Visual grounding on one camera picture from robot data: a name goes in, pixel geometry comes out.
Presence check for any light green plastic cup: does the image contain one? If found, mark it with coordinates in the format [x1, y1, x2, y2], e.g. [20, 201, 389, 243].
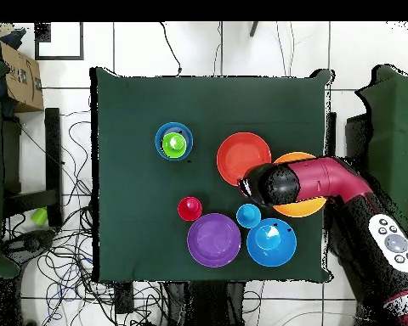
[30, 207, 48, 226]

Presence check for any black cable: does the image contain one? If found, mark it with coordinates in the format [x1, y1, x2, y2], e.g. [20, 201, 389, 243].
[158, 21, 184, 76]

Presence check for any dark green tablecloth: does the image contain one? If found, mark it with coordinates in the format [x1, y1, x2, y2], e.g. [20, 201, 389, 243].
[89, 66, 335, 284]

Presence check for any blue cup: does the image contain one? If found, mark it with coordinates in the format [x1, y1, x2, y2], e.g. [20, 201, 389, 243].
[235, 203, 262, 229]

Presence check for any red cup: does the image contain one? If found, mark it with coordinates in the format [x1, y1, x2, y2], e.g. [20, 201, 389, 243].
[177, 196, 203, 222]

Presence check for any large blue bowl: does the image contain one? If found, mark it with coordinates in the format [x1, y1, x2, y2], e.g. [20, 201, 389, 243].
[246, 217, 298, 267]

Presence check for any grey square frame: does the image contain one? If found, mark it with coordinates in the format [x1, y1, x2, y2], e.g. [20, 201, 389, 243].
[34, 21, 85, 61]

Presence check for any black metal frame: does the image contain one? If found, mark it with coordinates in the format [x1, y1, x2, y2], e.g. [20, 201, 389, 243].
[2, 107, 63, 218]

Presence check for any large yellow bowl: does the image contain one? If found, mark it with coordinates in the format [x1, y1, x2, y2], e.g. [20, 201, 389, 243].
[272, 151, 327, 218]

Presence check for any black box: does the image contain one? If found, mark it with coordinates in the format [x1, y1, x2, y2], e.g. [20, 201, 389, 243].
[344, 113, 373, 160]

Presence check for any orange bowl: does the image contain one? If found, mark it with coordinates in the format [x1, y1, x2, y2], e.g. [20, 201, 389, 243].
[216, 132, 272, 187]

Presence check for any purple bowl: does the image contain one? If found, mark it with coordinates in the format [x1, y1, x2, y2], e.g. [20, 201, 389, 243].
[186, 212, 242, 268]

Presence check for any small blue bowl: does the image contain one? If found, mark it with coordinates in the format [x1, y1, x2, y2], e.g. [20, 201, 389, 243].
[154, 121, 194, 161]

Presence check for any dark grey caster foot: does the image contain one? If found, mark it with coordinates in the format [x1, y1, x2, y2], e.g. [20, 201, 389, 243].
[3, 230, 55, 264]

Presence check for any cardboard box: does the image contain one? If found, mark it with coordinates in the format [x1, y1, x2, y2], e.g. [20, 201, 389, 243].
[0, 40, 44, 114]

